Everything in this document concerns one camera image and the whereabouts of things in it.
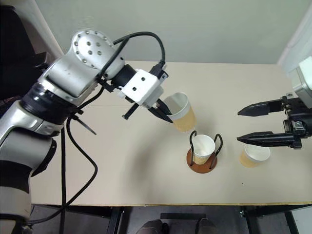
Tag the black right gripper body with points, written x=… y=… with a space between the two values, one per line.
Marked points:
x=301 y=122

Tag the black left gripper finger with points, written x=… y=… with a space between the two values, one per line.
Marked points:
x=163 y=106
x=159 y=114

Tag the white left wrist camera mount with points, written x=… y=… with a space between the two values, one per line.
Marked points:
x=142 y=87

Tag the black zip tie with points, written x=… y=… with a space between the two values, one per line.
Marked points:
x=84 y=125

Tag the black metal table frame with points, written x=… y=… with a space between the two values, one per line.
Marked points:
x=114 y=218

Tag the tan ribbed paper cup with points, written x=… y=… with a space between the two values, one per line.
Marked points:
x=185 y=117
x=256 y=156
x=203 y=148

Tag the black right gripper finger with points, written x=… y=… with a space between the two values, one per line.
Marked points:
x=263 y=107
x=268 y=139

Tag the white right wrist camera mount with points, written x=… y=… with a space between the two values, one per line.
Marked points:
x=304 y=85

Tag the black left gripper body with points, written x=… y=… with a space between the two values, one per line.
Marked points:
x=131 y=111

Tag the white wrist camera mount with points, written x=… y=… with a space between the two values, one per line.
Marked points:
x=142 y=87
x=304 y=85

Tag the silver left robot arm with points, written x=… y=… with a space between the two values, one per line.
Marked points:
x=70 y=73

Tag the dark rounded shape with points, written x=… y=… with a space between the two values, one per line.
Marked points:
x=207 y=226
x=153 y=227

